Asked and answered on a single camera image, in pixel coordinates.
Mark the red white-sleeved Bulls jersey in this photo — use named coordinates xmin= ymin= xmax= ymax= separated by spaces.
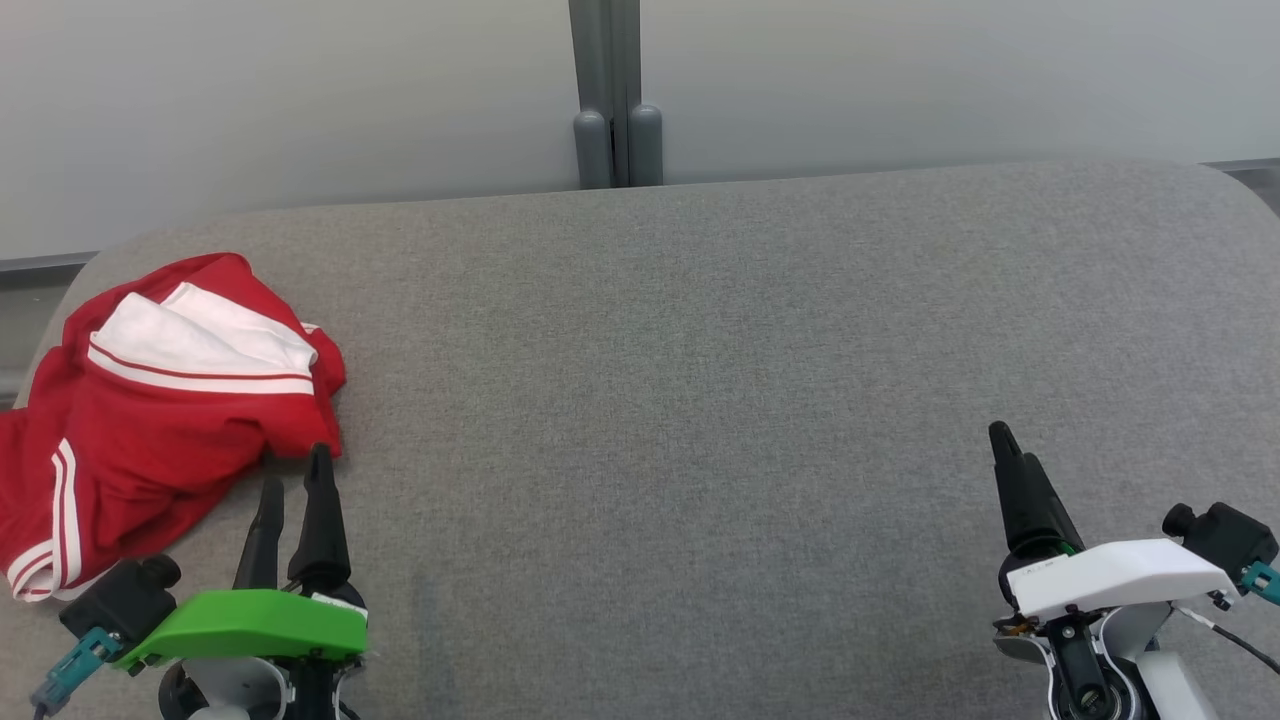
xmin=28 ymin=253 xmax=347 ymax=501

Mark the right black cable teal plug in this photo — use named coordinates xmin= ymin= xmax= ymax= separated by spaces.
xmin=1175 ymin=560 xmax=1280 ymax=676

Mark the grey partition post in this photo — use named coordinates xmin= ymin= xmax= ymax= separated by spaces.
xmin=568 ymin=0 xmax=664 ymax=189

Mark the black cable teal plug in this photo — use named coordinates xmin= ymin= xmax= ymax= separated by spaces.
xmin=30 ymin=628 xmax=123 ymax=720
xmin=1175 ymin=560 xmax=1280 ymax=676

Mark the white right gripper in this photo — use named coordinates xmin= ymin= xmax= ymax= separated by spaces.
xmin=988 ymin=421 xmax=1239 ymax=623

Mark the left black cable teal plug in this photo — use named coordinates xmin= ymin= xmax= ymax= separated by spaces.
xmin=30 ymin=628 xmax=123 ymax=720

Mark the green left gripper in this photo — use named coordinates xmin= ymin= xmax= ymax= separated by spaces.
xmin=112 ymin=443 xmax=369 ymax=671

